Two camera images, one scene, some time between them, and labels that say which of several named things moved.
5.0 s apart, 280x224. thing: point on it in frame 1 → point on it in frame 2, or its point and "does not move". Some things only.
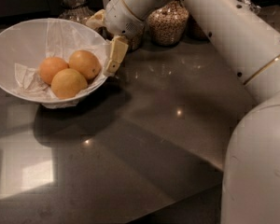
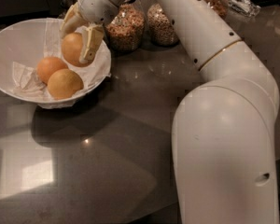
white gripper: [122, 18] → [91, 3]
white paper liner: [63, 37] does not move
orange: [85, 63] → [71, 47]
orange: [49, 66] does not move
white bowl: [19, 52] does not move
